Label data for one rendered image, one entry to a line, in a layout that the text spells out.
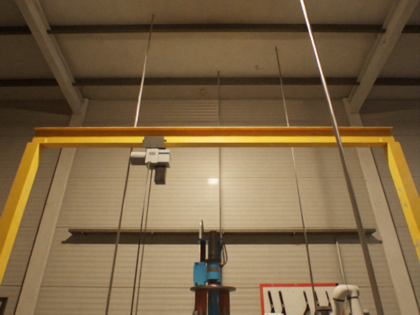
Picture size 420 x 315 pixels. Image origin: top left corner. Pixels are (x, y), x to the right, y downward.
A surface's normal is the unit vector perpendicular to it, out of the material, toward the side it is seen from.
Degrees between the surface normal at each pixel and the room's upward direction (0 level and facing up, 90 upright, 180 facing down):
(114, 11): 174
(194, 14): 174
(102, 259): 90
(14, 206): 90
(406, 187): 90
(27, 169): 90
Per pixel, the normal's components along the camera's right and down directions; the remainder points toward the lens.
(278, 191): 0.00, -0.49
